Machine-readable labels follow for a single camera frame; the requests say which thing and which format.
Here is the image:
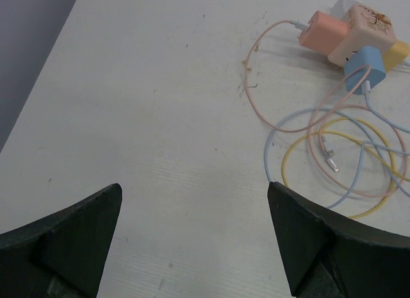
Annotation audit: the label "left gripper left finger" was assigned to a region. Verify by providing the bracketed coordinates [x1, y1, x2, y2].
[1, 184, 122, 297]

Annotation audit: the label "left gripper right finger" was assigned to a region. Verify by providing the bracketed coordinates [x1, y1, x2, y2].
[267, 182, 409, 297]

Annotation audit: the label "thin coloured cables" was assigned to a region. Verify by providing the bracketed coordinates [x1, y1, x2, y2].
[240, 19, 410, 219]

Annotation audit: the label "light blue charger plug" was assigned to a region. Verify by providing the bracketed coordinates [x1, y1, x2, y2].
[343, 46, 386, 95]

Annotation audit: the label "yellow charger plug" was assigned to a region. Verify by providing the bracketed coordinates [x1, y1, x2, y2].
[382, 40, 409, 72]

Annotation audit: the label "orange-pink charger plug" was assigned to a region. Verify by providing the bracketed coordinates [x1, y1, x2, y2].
[299, 10, 349, 56]

